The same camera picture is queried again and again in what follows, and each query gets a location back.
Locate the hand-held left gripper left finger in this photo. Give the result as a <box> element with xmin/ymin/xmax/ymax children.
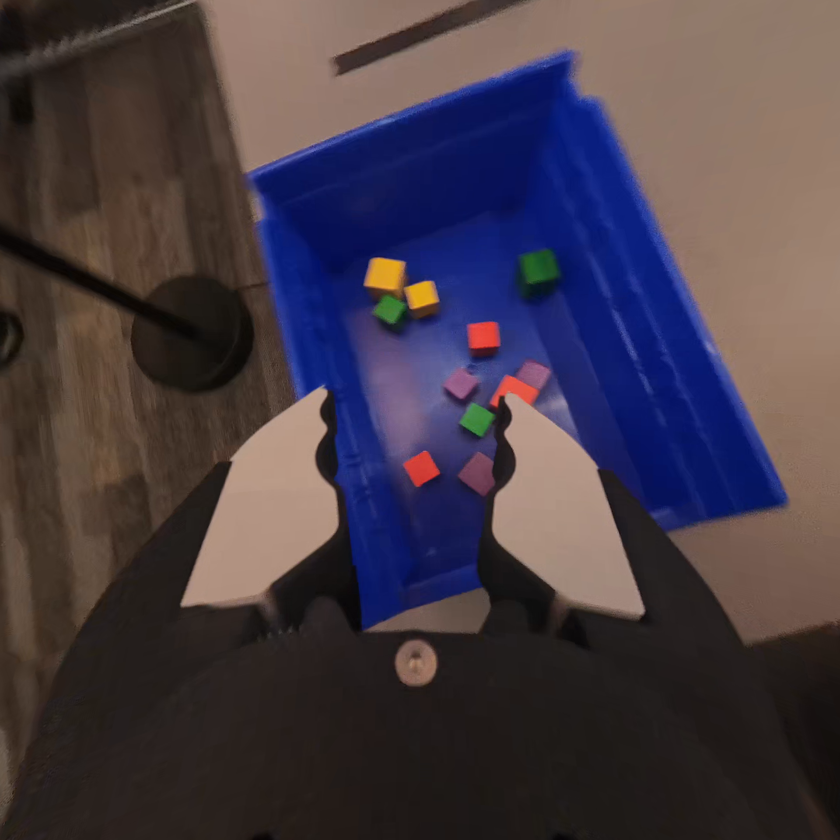
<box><xmin>180</xmin><ymin>387</ymin><xmax>362</xmax><ymax>608</ymax></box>

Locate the black stand leg bar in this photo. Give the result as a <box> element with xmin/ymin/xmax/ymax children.
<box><xmin>0</xmin><ymin>225</ymin><xmax>206</xmax><ymax>343</ymax></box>

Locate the black table leg base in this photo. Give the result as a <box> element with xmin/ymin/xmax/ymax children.
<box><xmin>130</xmin><ymin>276</ymin><xmax>256</xmax><ymax>394</ymax></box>

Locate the grey cable chain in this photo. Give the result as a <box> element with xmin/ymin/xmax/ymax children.
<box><xmin>0</xmin><ymin>0</ymin><xmax>201</xmax><ymax>83</ymax></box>

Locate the yellow wooden cube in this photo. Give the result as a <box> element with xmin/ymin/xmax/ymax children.
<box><xmin>363</xmin><ymin>257</ymin><xmax>408</xmax><ymax>301</ymax></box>
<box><xmin>403</xmin><ymin>280</ymin><xmax>441</xmax><ymax>320</ymax></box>

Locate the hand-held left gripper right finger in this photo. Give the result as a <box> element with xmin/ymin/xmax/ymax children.
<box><xmin>477</xmin><ymin>395</ymin><xmax>647</xmax><ymax>636</ymax></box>

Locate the blue plastic container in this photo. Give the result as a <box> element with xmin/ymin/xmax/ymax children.
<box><xmin>244</xmin><ymin>49</ymin><xmax>790</xmax><ymax>632</ymax></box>

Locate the black round stand foot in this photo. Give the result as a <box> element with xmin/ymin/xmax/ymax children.
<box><xmin>0</xmin><ymin>308</ymin><xmax>26</xmax><ymax>368</ymax></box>

